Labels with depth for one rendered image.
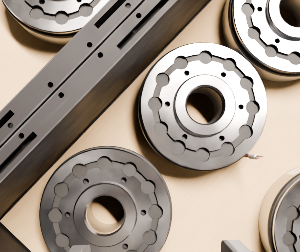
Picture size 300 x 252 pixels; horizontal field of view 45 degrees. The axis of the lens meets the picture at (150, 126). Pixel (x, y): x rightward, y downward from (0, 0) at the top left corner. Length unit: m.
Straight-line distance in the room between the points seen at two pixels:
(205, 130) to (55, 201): 0.13
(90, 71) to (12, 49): 0.13
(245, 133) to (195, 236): 0.10
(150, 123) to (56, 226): 0.11
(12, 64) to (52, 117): 0.13
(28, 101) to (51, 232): 0.11
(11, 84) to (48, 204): 0.11
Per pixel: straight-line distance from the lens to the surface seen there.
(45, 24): 0.30
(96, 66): 0.22
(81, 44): 0.22
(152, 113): 0.28
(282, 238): 0.31
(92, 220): 0.30
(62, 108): 0.22
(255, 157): 0.28
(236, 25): 0.30
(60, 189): 0.29
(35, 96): 0.22
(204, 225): 0.32
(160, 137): 0.28
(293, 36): 0.31
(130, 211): 0.28
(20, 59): 0.34
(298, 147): 0.34
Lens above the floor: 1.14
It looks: 87 degrees down
